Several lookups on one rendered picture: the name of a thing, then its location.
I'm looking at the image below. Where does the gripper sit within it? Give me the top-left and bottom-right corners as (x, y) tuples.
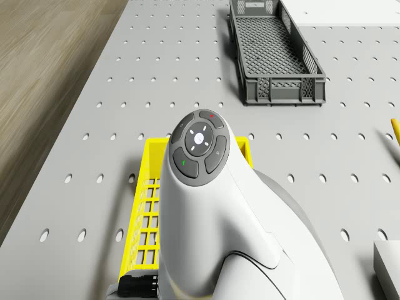
(105, 270), (161, 298)

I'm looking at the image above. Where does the yellow basket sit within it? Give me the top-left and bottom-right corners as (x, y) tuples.
(118, 136), (253, 284)

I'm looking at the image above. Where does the grey cube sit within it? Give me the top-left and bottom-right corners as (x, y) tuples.
(372, 239), (400, 300)

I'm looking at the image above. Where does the dark grey basket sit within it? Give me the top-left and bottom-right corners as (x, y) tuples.
(228, 0), (327, 108)

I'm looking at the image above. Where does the banana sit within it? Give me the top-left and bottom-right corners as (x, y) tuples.
(390, 117), (400, 159)

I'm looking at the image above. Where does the white board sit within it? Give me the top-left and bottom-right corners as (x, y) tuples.
(279, 0), (400, 28)

